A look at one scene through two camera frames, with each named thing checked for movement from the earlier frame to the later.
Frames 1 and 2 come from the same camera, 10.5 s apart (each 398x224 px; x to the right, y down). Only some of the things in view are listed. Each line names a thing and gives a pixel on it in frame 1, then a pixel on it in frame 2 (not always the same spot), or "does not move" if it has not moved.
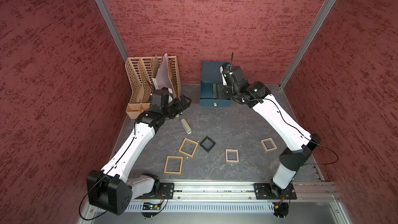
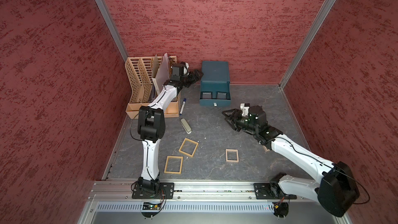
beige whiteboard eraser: (186, 126) does not move
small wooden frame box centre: (232, 150) does not move
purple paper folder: (162, 80) does not move
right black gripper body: (231, 90) to (243, 122)
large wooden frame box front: (173, 172) does not move
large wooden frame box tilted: (186, 153) does not move
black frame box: (207, 144) to (207, 95)
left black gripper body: (174, 108) to (189, 79)
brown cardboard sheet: (155, 66) does not move
